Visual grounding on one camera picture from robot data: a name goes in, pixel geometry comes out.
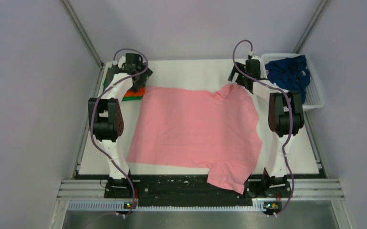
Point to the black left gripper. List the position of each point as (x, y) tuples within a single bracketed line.
[(144, 76)]

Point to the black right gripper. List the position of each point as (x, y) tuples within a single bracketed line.
[(237, 80)]

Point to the pink t shirt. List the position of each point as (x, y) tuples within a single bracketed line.
[(199, 129)]

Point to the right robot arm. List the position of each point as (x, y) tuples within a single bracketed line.
[(285, 119)]

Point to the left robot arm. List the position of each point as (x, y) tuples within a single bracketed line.
[(106, 125)]

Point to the orange folded t shirt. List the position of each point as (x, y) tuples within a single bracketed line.
[(130, 94)]

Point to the green folded t shirt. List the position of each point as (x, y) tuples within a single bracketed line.
[(116, 84)]

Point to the blue t shirt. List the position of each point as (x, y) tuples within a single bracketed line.
[(291, 74)]

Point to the white plastic basket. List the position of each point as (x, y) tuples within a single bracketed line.
[(314, 91)]

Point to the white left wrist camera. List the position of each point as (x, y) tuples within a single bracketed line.
[(120, 62)]

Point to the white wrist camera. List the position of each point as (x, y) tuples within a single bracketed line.
[(252, 56), (120, 62)]

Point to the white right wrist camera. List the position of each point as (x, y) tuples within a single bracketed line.
[(252, 56)]

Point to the left aluminium frame post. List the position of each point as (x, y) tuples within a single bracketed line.
[(81, 31)]

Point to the aluminium frame post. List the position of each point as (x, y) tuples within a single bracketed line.
[(323, 4), (81, 31)]

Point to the right aluminium frame post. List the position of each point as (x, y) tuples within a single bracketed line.
[(323, 4)]

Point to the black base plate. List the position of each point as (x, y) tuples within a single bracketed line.
[(195, 191)]

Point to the white cable duct rail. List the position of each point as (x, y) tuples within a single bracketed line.
[(113, 205)]

